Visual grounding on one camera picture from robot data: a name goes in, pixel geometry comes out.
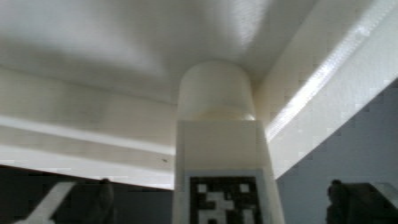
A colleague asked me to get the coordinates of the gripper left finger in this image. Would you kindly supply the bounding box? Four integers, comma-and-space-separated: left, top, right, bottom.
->
13, 178, 120, 224

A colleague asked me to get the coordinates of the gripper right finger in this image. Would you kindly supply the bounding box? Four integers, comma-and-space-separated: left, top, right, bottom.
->
326, 179, 398, 224

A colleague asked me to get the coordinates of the white leg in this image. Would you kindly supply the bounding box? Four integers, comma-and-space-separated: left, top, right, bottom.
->
173, 61, 287, 224

